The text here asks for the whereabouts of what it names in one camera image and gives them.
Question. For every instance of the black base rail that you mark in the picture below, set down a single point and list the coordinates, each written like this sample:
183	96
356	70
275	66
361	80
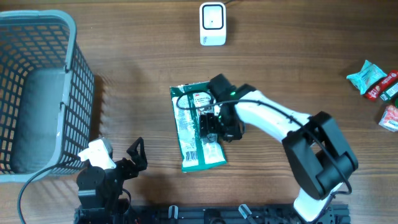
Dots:
268	214

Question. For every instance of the green white gum pack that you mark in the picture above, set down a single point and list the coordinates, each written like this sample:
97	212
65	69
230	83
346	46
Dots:
389	93

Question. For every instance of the grey plastic mesh basket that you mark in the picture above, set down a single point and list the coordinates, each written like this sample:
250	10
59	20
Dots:
47	94

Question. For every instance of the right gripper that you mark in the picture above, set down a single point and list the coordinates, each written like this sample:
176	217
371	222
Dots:
208	125

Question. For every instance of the white barcode scanner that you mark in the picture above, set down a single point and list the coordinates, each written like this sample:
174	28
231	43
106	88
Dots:
212	24

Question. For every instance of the red Nescafe stick sachet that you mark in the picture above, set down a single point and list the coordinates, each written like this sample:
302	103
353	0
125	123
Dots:
382	85

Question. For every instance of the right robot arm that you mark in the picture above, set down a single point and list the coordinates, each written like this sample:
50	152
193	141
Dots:
319	155

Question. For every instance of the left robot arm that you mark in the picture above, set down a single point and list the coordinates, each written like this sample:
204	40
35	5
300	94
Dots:
100	186

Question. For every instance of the white teal tissue packet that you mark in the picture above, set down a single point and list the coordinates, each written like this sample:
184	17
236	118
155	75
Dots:
366	77

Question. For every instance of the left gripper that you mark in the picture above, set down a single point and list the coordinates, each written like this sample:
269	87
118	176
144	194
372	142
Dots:
139	159

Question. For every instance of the red white small carton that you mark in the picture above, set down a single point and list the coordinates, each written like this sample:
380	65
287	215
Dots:
389	118

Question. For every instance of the green 3M gloves packet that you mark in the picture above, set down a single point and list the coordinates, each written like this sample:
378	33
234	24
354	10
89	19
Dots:
198	153

